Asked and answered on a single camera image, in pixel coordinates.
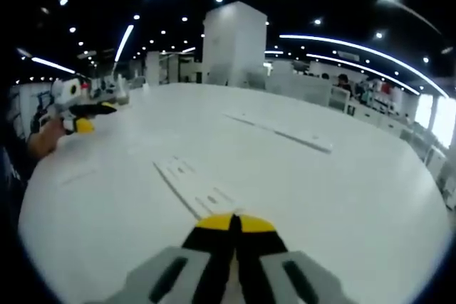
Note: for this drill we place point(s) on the long white socket holder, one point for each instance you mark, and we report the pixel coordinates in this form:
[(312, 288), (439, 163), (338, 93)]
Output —
[(185, 179)]

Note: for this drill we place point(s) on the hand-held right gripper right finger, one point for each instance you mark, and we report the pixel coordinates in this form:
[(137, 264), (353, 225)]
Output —
[(260, 250)]

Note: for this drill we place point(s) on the person's left hand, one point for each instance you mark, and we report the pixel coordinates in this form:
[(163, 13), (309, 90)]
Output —
[(48, 140)]

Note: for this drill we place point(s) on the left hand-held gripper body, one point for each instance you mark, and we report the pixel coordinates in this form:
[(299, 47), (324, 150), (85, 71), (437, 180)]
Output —
[(71, 94)]

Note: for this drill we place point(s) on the frosted desk partition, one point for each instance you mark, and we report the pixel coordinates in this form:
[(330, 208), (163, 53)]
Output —
[(299, 92)]

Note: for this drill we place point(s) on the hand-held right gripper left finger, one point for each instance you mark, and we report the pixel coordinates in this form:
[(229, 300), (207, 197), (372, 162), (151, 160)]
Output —
[(210, 247)]

